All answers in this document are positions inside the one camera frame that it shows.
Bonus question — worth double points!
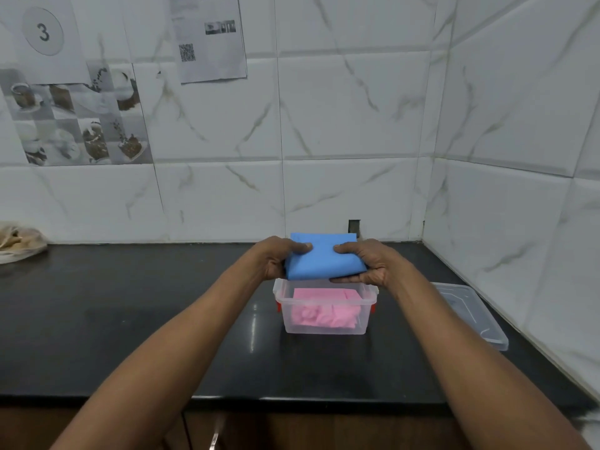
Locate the person's left hand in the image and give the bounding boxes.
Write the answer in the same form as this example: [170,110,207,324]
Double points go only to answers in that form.
[251,236,314,283]

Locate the person's right hand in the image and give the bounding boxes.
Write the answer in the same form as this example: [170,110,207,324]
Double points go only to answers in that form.
[329,238,409,290]

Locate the blue silicone glove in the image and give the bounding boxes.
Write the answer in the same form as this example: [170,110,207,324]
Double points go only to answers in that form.
[284,232,369,282]
[286,271,366,283]

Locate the clear plastic box red handles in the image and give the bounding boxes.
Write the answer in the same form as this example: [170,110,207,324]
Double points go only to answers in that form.
[272,277,379,336]

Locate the clear plastic lid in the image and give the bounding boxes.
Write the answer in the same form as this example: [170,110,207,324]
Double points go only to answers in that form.
[429,281,510,352]

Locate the person's left forearm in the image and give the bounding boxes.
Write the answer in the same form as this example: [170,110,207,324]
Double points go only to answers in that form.
[49,250,275,450]

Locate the person's right forearm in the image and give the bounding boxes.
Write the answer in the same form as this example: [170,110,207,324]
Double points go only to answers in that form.
[382,264,594,450]

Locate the brown wooden cabinet door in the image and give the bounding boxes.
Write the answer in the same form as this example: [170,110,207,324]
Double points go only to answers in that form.
[183,409,469,450]
[0,407,186,450]

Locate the paper sheet with square code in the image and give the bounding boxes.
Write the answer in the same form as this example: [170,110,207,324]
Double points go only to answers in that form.
[169,0,248,85]

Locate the plastic bag of snacks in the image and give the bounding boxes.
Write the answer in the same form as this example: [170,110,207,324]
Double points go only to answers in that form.
[0,222,49,266]

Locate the paper sheet with circle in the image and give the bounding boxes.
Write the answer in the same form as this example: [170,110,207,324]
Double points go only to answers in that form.
[9,0,93,86]

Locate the metal cabinet handle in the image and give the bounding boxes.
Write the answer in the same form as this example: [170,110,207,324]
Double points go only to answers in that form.
[209,416,227,450]

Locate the coffee print wall tile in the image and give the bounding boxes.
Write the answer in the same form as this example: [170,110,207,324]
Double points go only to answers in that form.
[0,62,154,167]

